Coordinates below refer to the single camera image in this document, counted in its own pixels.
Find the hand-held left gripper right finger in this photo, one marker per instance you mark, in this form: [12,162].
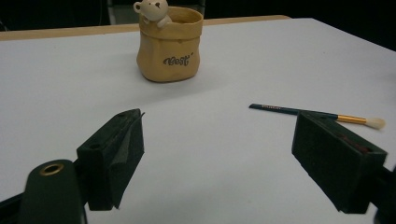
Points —
[330,155]

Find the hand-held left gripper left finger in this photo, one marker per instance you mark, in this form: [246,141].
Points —
[124,146]

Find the tan bear pen holder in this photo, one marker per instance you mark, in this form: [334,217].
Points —
[168,46]

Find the white table cover board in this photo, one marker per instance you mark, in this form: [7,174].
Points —
[218,155]

